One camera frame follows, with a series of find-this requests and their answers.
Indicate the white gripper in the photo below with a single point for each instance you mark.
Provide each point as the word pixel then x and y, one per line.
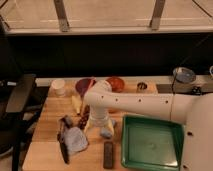
pixel 99 128

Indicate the black eraser block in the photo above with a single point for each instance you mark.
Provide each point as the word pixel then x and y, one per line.
pixel 108 155

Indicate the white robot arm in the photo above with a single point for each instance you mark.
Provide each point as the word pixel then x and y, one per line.
pixel 195 112

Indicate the small metal cup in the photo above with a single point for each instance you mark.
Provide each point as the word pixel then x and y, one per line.
pixel 141 87

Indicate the white paper cup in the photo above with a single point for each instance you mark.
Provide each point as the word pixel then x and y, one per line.
pixel 58 85

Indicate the blue sponge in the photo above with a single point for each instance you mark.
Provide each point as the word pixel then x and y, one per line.
pixel 106 133

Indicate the brown grape bunch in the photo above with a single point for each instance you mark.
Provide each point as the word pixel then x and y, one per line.
pixel 84 118

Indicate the blue grey cloth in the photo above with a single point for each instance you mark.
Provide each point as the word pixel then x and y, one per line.
pixel 75 140

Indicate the small grey block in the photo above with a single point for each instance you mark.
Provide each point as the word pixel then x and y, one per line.
pixel 67 121

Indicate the orange bowl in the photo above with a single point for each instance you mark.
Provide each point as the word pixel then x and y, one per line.
pixel 116 83

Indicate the purple bowl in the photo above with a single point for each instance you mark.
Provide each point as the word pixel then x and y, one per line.
pixel 82 85

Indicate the orange carrot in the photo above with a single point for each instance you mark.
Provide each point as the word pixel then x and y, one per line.
pixel 91 84

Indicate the green plastic tray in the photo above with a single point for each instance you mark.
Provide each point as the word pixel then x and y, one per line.
pixel 150 144

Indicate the black chair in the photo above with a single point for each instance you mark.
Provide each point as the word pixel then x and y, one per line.
pixel 17 114

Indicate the grey round dish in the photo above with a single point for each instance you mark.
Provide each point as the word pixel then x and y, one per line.
pixel 184 75

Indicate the black handled knife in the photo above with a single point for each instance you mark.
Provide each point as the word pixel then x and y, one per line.
pixel 61 140

